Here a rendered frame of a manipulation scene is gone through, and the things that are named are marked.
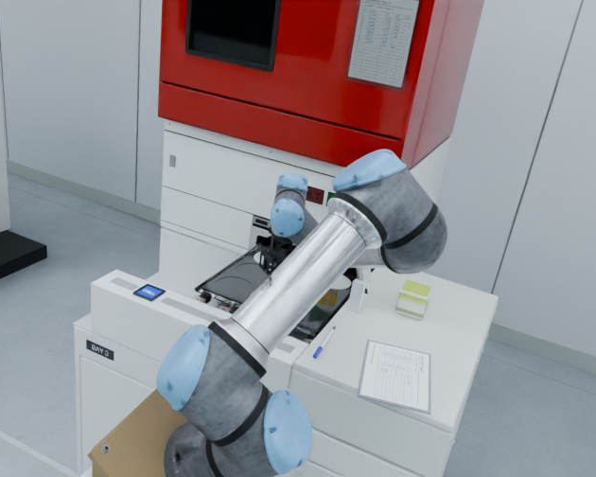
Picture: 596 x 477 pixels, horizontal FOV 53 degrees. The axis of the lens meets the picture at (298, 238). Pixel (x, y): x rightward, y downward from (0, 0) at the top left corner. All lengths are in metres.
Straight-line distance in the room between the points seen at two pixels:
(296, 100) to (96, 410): 1.01
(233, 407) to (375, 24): 1.07
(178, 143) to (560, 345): 2.31
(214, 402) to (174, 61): 1.26
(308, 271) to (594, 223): 2.44
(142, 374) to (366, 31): 1.04
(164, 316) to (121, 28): 2.86
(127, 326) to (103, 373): 0.19
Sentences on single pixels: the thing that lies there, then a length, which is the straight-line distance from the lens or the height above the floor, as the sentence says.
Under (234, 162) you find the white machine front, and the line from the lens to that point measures 1.94.
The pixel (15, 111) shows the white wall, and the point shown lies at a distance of 4.88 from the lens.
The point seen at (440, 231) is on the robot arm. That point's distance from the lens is 1.03.
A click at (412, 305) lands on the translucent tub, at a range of 1.52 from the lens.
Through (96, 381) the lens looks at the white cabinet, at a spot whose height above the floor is 0.67.
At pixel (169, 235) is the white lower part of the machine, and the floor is 0.80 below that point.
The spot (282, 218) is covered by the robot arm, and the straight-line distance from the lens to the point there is 1.32.
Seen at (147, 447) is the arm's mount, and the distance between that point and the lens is 1.06.
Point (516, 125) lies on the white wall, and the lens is 3.15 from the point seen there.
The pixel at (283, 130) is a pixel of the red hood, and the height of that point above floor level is 1.29.
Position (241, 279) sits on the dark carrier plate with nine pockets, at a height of 0.90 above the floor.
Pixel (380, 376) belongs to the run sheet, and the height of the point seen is 0.97.
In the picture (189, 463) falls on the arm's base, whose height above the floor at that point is 0.98.
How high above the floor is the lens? 1.73
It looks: 24 degrees down
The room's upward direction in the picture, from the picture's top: 8 degrees clockwise
